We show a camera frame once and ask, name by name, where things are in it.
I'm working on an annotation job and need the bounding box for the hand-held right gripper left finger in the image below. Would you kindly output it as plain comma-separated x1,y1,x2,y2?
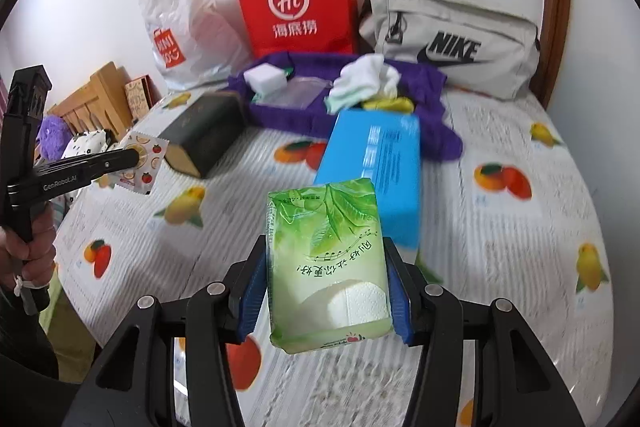
60,234,268,427

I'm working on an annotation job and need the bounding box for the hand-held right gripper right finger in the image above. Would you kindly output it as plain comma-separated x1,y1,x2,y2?
382,237,586,427

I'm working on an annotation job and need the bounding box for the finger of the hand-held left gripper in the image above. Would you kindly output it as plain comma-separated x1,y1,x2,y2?
75,148,142,182

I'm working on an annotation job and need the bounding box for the fruit print packet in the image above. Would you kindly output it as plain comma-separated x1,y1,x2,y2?
107,130,170,196

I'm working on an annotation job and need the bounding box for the green tissue pack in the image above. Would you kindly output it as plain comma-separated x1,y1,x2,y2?
265,178,393,353

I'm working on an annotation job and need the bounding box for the white sponge block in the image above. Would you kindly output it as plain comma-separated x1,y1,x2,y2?
243,64,288,95

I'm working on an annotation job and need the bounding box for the purple fabric storage bin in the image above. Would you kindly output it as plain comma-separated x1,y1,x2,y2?
227,51,463,162

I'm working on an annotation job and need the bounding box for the yellow mini duffel bag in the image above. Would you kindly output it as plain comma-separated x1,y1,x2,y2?
362,96,416,114

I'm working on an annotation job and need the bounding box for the green wet wipes packet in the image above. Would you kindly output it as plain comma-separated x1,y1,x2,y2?
250,67,296,104

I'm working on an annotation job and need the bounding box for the clear plastic pouch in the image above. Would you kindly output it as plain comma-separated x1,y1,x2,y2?
260,77,334,108

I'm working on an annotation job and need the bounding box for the white tissue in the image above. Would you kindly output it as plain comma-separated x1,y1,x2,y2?
325,53,401,114

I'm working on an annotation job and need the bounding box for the person's left forearm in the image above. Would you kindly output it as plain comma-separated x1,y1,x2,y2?
0,277,61,380

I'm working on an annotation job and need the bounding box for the person's left hand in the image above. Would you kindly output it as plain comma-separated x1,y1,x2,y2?
0,207,58,288

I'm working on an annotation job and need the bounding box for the white floral pillow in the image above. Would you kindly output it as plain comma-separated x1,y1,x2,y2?
60,129,111,158

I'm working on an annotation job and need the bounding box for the purple plush toy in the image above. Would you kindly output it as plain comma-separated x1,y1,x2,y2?
37,116,68,160

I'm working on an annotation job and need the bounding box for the wooden bed headboard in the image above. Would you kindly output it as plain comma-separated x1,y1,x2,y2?
47,62,133,138

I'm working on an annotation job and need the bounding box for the patterned notebook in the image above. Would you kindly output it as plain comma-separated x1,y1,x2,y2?
124,75,153,112

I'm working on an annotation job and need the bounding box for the dark tea tin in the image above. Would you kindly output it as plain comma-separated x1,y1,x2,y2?
164,91,247,179

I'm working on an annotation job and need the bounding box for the fruit print tablecloth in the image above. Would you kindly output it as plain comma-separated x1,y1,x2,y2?
50,79,616,427

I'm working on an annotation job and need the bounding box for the green blanket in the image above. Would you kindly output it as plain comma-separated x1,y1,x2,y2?
40,287,63,333

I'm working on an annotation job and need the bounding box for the blue tissue pack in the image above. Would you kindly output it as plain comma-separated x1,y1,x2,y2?
314,109,422,253

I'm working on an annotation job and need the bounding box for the white plastic shopping bag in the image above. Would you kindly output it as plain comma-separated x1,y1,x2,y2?
137,0,251,90

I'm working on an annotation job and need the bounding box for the grey waist bag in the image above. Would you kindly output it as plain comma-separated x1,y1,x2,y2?
359,0,542,100

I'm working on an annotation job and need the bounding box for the brown wooden door frame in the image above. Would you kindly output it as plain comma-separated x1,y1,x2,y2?
540,0,573,108

